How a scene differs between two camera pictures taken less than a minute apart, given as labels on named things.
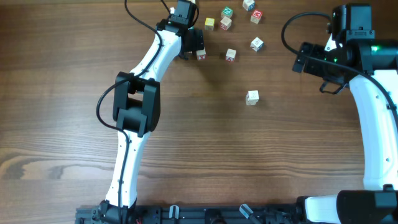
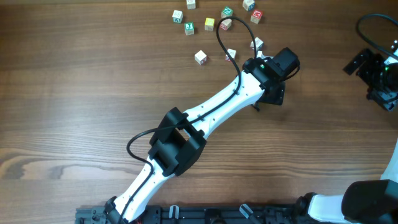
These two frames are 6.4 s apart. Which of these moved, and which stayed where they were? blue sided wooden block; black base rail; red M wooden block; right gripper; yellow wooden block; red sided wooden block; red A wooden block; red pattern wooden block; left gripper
Moved: right gripper; left gripper; red sided wooden block
Stayed: yellow wooden block; red M wooden block; red A wooden block; black base rail; red pattern wooden block; blue sided wooden block
